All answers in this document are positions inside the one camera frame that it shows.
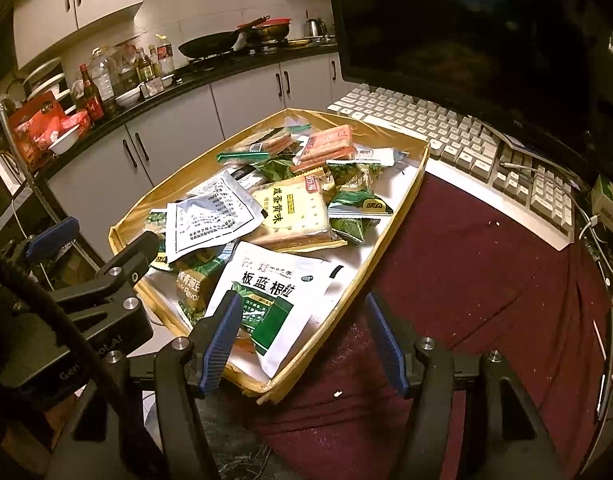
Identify red snack bag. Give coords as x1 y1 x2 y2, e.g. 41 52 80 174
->
9 92 90 171

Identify large white bowl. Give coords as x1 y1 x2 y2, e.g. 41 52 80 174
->
47 125 82 156

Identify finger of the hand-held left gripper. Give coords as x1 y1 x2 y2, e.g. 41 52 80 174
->
6 216 81 266
54 231 160 313

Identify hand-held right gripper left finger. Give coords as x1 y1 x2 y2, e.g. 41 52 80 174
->
56 290 244 480

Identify large green pea packet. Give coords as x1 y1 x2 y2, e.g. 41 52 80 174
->
174 252 232 328

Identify white sachet with black text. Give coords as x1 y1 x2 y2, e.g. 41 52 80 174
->
165 169 265 264

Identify black frying pan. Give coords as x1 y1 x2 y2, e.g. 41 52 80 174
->
178 30 247 59

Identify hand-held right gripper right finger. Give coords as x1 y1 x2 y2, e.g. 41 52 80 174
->
364 292 562 480

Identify yellow label cracker packet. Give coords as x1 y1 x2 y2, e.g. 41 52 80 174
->
246 176 348 252

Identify white kitchen cabinets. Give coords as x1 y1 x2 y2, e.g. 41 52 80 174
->
41 52 348 257

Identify small white bowl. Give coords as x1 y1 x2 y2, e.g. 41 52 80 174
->
115 87 142 109

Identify white wall cabinets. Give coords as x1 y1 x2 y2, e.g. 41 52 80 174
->
11 0 144 69

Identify maroon tablecloth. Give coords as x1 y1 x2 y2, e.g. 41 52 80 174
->
196 170 613 480

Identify row of condiment bottles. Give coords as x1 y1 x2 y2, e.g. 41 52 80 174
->
75 34 176 117

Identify gold-lined cardboard box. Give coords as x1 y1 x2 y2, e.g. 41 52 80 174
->
109 107 432 404

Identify red wok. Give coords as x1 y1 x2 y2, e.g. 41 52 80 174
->
236 16 293 44

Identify dish rack with plates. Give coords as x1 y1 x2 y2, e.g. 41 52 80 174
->
21 57 73 107

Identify small green pea packet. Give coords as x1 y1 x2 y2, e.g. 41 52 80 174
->
328 189 393 220
331 215 385 246
327 159 385 187

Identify white computer keyboard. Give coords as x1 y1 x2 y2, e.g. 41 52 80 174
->
327 84 578 252

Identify black braided cable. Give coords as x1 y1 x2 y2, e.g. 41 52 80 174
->
0 247 157 480

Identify large red sausage packet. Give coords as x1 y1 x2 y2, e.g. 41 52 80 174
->
290 125 358 173

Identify white and green carton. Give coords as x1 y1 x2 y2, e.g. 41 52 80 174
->
589 175 613 243

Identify small white snack packet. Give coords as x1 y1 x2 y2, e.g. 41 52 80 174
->
354 146 411 167

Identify green striped stick packet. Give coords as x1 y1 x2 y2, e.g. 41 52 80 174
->
216 149 270 165

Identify black computer monitor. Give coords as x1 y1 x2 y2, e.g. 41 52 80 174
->
324 0 613 181

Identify white and green sachet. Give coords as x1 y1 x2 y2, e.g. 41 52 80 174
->
204 241 357 380

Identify small red sausage packet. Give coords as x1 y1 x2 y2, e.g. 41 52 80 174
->
249 129 294 157

